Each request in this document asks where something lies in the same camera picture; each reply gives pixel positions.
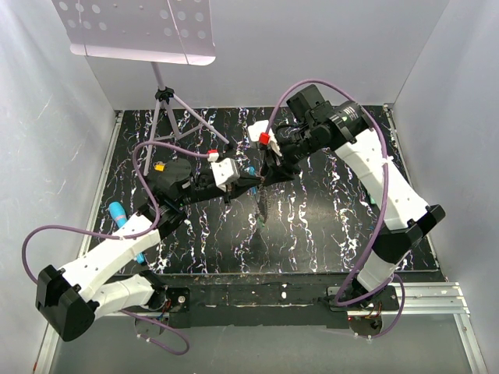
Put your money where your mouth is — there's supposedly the chain of silver keyrings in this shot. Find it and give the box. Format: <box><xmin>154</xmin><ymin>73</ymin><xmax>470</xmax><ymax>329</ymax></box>
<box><xmin>255</xmin><ymin>189</ymin><xmax>272</xmax><ymax>227</ymax></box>

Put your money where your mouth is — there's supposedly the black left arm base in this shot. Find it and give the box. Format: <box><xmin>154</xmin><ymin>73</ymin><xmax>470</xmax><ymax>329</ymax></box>
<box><xmin>155</xmin><ymin>287</ymin><xmax>191</xmax><ymax>322</ymax></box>

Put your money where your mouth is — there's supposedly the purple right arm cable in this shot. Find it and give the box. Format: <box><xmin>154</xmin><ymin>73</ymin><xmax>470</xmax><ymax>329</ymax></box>
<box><xmin>267</xmin><ymin>79</ymin><xmax>406</xmax><ymax>340</ymax></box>

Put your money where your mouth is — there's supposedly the cyan blue marker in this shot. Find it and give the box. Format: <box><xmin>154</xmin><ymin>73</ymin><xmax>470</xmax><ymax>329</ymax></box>
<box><xmin>108</xmin><ymin>202</ymin><xmax>146</xmax><ymax>265</ymax></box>

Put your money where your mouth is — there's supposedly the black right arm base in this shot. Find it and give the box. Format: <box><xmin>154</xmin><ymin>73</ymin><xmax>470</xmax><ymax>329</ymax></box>
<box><xmin>317</xmin><ymin>284</ymin><xmax>405</xmax><ymax>340</ymax></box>

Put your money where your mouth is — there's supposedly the white music stand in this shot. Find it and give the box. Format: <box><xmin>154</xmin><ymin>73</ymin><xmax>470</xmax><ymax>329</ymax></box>
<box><xmin>50</xmin><ymin>0</ymin><xmax>235</xmax><ymax>183</ymax></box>

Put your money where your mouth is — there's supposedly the yellow key tag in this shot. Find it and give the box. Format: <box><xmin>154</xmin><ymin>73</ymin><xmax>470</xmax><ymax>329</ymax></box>
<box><xmin>154</xmin><ymin>161</ymin><xmax>165</xmax><ymax>172</ymax></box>

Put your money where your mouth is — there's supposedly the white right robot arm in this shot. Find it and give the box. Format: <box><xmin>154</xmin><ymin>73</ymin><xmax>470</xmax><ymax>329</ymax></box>
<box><xmin>247</xmin><ymin>79</ymin><xmax>445</xmax><ymax>310</ymax></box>

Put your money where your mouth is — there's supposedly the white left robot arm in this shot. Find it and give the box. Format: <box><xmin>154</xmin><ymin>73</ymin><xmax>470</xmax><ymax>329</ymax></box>
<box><xmin>35</xmin><ymin>158</ymin><xmax>263</xmax><ymax>341</ymax></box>

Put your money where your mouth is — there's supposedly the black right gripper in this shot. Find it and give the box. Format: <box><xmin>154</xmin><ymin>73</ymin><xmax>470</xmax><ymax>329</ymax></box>
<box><xmin>260</xmin><ymin>123</ymin><xmax>326</xmax><ymax>188</ymax></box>

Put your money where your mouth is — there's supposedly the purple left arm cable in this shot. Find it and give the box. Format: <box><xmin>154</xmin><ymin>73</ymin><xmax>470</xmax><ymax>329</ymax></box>
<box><xmin>21</xmin><ymin>140</ymin><xmax>219</xmax><ymax>355</ymax></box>

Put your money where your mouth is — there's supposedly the blue key tag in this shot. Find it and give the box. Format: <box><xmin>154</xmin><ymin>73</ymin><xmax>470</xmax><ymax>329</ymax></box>
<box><xmin>246</xmin><ymin>166</ymin><xmax>257</xmax><ymax>196</ymax></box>

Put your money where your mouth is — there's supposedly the aluminium frame rail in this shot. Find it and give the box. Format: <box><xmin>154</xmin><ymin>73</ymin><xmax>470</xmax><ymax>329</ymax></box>
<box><xmin>73</xmin><ymin>111</ymin><xmax>125</xmax><ymax>273</ymax></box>

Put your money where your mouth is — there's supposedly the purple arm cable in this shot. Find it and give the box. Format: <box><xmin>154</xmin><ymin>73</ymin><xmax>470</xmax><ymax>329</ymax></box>
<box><xmin>21</xmin><ymin>140</ymin><xmax>219</xmax><ymax>355</ymax></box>
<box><xmin>267</xmin><ymin>79</ymin><xmax>406</xmax><ymax>340</ymax></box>

